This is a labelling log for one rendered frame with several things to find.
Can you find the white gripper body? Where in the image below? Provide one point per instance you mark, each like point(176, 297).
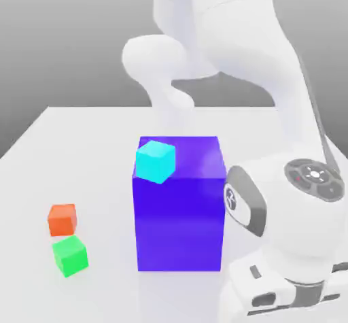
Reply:
point(312, 316)

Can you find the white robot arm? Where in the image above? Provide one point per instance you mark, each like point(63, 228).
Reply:
point(233, 42)

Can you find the small cyan cube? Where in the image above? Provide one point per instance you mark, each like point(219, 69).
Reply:
point(155, 162)

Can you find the small green cube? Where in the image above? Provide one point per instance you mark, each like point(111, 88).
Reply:
point(70, 256)

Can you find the small orange cube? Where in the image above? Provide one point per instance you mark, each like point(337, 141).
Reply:
point(62, 220)

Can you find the large blue box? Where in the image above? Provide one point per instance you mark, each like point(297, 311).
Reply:
point(179, 225)

